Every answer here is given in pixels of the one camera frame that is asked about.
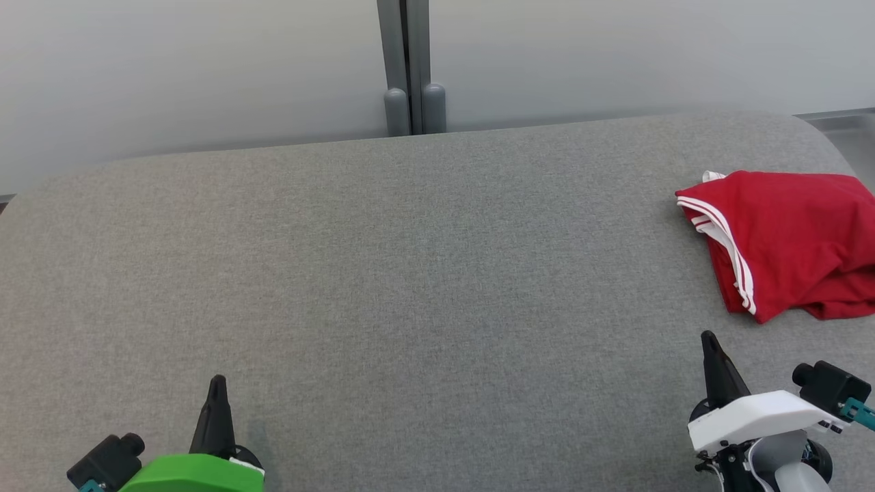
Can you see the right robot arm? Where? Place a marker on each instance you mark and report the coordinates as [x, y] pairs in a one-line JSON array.
[[786, 465]]

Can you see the grey cylindrical partition foot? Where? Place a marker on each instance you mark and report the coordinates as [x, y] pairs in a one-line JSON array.
[[434, 109], [396, 113]]

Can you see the red white-striped jersey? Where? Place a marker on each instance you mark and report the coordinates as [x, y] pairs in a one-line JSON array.
[[800, 232]]

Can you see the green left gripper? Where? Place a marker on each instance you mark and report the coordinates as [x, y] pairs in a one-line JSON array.
[[191, 475]]

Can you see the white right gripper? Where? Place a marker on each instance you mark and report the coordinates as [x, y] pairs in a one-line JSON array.
[[759, 417]]

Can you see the grey metal partition post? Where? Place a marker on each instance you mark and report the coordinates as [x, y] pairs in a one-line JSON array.
[[405, 41]]

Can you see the grey fabric sofa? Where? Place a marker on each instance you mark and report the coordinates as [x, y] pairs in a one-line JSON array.
[[410, 273]]

